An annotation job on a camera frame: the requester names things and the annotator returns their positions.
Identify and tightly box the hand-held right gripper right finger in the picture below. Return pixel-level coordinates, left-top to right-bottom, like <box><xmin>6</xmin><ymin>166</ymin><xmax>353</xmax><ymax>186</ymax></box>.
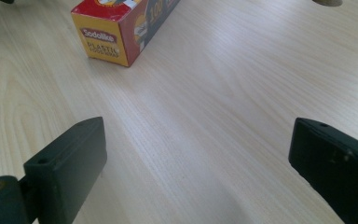
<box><xmin>288</xmin><ymin>117</ymin><xmax>358</xmax><ymax>224</ymax></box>

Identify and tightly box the brown round object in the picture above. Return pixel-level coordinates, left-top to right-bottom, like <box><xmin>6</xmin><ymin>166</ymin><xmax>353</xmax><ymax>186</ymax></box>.
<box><xmin>311</xmin><ymin>0</ymin><xmax>344</xmax><ymax>7</ymax></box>

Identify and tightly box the red and yellow wrap box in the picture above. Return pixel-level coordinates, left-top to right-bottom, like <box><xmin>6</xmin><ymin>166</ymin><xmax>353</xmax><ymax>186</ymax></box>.
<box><xmin>70</xmin><ymin>0</ymin><xmax>181</xmax><ymax>68</ymax></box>

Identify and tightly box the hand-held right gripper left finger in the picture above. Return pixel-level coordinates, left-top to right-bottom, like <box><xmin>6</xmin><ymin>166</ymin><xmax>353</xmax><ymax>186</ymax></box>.
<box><xmin>19</xmin><ymin>116</ymin><xmax>108</xmax><ymax>224</ymax></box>

